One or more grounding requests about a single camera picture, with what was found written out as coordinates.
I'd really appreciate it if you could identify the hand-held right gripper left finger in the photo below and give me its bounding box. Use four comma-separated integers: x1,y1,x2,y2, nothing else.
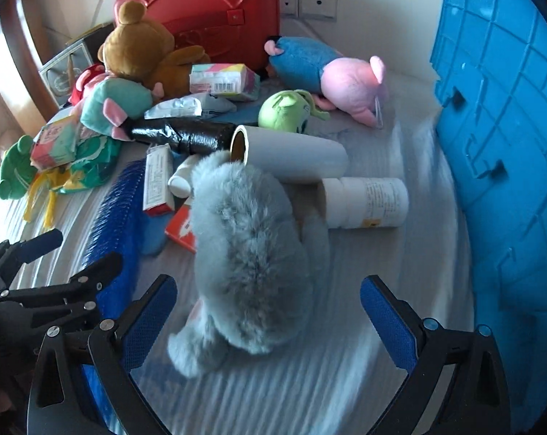
26,274,179,435

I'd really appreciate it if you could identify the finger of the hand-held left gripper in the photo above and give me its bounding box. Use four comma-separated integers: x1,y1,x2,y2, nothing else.
1,252,123,331
0,229,64,295

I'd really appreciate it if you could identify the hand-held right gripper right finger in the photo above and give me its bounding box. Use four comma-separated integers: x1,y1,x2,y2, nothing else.
360,275,512,435

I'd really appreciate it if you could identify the green and yellow duck plush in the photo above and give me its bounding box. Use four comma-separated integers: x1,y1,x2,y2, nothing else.
0,135,39,201

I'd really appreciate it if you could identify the grey fluffy plush toy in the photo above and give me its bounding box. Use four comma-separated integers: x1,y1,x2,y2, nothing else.
167,149,333,378

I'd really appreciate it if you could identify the blue plastic basket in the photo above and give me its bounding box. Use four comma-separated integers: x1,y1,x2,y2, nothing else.
430,0,547,435

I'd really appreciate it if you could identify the blue bristle brush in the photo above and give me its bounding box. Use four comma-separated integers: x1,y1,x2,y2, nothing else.
80,159,148,313

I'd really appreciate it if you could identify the red and white carton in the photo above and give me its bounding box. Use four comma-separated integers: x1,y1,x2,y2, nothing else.
164,203,198,254

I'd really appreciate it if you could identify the green patterned packet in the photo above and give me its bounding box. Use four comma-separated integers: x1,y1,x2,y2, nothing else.
58,137,123,195

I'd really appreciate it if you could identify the pink and green box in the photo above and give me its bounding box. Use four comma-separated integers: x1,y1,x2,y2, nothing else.
30,115,82,171

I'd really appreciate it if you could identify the white pill bottle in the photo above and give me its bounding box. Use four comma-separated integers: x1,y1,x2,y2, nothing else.
322,177,409,230

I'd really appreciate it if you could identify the white and red medicine box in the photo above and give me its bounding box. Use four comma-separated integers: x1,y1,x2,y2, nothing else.
142,144,175,217

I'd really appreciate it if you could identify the small white bottle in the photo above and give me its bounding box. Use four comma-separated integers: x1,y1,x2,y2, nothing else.
167,154,207,199

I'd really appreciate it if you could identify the teal-dress pink pig plush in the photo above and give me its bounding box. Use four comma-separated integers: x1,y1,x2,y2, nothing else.
80,77,166,142

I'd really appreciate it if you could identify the red-dress pink pig plush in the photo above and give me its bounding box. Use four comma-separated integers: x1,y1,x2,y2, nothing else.
69,63,107,106

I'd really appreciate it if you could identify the dark gift bag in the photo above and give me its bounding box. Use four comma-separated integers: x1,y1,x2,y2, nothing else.
38,22,116,106

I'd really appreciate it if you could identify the black wrapped cylinder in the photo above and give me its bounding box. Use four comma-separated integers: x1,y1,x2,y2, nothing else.
127,117,239,156

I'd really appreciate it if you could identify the white cardboard tube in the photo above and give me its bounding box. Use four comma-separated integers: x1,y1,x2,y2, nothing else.
229,124,349,183

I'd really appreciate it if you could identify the silver white foil packet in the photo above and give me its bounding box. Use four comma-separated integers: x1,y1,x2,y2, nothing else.
144,92,237,121

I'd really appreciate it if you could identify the brown teddy bear plush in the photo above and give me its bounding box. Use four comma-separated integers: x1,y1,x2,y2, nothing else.
98,0,211,101

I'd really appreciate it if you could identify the green alien plush ball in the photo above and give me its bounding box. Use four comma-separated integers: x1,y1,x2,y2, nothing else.
258,90,331,133

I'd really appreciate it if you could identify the blue-bodied pink pig plush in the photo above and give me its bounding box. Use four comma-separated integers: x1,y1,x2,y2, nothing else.
263,35,388,128

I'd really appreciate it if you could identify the pastel striped box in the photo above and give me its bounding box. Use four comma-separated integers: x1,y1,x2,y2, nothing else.
189,62,261,102

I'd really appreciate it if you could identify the red plastic suitcase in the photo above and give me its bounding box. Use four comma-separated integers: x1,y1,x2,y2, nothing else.
114,0,282,75

